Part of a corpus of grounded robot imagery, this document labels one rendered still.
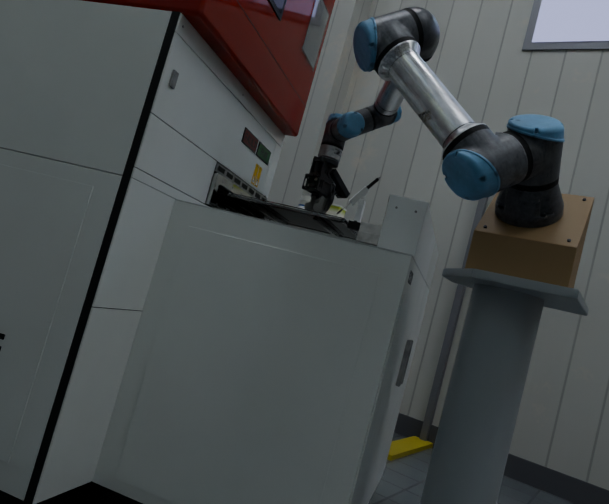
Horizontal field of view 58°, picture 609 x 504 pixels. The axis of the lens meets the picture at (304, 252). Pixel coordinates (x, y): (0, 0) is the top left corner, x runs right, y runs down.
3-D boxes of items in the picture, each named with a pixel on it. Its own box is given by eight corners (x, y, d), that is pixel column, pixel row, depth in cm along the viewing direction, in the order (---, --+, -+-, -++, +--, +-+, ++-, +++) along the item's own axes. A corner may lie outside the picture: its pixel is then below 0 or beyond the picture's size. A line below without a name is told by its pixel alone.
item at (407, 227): (375, 249, 132) (390, 193, 133) (397, 273, 185) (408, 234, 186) (414, 258, 129) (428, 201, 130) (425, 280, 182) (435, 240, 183)
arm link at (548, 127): (572, 174, 122) (580, 116, 114) (526, 194, 118) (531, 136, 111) (531, 156, 131) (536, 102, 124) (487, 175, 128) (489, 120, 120)
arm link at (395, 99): (443, -14, 135) (384, 102, 181) (406, -3, 132) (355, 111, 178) (466, 23, 133) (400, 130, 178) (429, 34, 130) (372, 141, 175)
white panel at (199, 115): (122, 175, 123) (172, 11, 127) (250, 237, 201) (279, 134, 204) (134, 177, 123) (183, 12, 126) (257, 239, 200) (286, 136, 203)
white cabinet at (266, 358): (81, 515, 135) (174, 199, 142) (231, 442, 227) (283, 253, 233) (324, 626, 117) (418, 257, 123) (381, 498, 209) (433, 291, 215)
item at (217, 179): (204, 203, 158) (213, 171, 159) (256, 231, 200) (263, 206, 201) (209, 204, 157) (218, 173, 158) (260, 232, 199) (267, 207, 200)
